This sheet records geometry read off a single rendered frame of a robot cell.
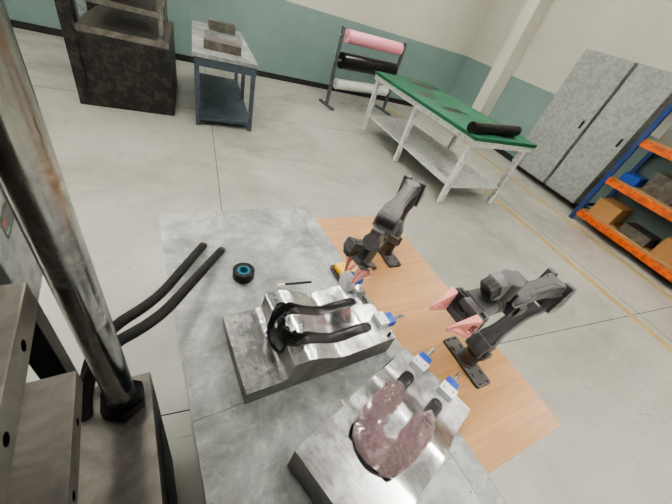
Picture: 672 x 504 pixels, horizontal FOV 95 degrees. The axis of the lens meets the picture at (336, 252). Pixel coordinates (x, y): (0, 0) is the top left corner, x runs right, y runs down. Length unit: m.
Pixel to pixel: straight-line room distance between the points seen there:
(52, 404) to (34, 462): 0.09
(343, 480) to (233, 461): 0.27
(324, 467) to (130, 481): 0.43
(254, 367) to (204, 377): 0.14
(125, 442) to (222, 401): 0.22
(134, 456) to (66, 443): 0.26
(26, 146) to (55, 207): 0.08
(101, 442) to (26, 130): 0.72
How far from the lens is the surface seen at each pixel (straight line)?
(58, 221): 0.54
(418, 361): 1.09
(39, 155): 0.49
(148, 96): 4.63
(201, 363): 1.02
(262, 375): 0.94
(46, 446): 0.75
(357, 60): 6.45
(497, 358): 1.42
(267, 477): 0.92
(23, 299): 0.59
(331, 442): 0.85
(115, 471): 0.97
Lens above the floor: 1.70
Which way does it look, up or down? 39 degrees down
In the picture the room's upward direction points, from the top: 19 degrees clockwise
